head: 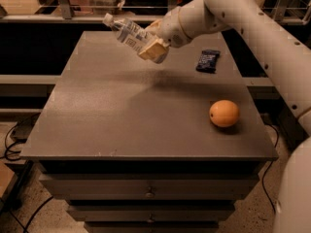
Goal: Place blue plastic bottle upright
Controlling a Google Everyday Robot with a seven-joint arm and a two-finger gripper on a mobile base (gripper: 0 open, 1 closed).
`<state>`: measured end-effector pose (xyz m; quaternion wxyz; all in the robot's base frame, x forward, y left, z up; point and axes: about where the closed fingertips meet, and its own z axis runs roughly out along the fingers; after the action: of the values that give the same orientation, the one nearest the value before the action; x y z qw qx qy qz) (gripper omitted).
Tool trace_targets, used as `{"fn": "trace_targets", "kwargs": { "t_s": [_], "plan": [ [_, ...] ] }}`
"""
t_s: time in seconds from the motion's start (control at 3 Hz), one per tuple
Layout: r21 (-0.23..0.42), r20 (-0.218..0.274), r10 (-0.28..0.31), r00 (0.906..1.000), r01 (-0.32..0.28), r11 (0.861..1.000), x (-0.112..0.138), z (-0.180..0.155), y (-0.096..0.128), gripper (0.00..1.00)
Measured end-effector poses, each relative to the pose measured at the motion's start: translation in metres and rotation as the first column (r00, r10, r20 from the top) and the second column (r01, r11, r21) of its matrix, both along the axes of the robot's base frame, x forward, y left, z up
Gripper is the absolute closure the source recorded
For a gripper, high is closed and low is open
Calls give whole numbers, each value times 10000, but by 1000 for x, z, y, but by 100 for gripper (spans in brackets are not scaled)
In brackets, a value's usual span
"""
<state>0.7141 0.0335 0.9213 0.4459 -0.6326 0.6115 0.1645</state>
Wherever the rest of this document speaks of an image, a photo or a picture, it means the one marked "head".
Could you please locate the top drawer round knob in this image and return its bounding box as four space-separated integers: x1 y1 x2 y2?
145 186 156 198

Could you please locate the metal railing shelf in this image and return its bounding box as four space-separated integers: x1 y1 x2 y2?
0 0 311 25

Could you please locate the black cloth bag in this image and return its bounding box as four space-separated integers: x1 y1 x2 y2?
122 0 168 16

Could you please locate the black cables left floor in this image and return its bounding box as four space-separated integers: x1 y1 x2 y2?
0 114 54 233

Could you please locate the clear plastic water bottle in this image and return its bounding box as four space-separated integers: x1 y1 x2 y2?
103 14 160 55

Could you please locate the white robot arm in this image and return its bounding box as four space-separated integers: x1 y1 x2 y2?
147 0 311 233

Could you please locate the grey drawer cabinet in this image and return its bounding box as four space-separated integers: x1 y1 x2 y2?
21 32 277 233

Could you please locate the black cable right floor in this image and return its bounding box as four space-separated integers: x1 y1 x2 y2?
260 123 281 216

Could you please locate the dark blue snack packet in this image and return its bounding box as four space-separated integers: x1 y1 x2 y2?
196 50 220 74

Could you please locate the grey power box floor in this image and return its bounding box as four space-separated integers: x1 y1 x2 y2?
10 115 39 142

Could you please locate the orange fruit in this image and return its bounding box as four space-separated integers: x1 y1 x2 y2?
209 100 240 128

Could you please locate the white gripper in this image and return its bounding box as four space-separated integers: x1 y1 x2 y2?
138 7 191 62

